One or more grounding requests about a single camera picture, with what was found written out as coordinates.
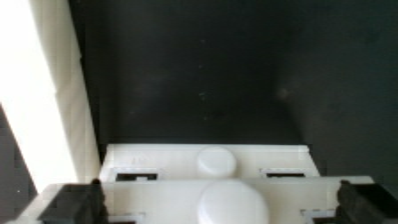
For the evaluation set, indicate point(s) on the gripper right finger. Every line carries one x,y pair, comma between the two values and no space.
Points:
367,204

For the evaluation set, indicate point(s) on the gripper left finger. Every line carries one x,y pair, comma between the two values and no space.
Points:
77,206

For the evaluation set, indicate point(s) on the white drawer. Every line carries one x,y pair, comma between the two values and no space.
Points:
230,201
200,161

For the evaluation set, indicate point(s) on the white front drawer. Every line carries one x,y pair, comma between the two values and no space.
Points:
200,161

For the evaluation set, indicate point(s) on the white L-shaped fence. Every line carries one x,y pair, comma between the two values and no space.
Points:
43,94

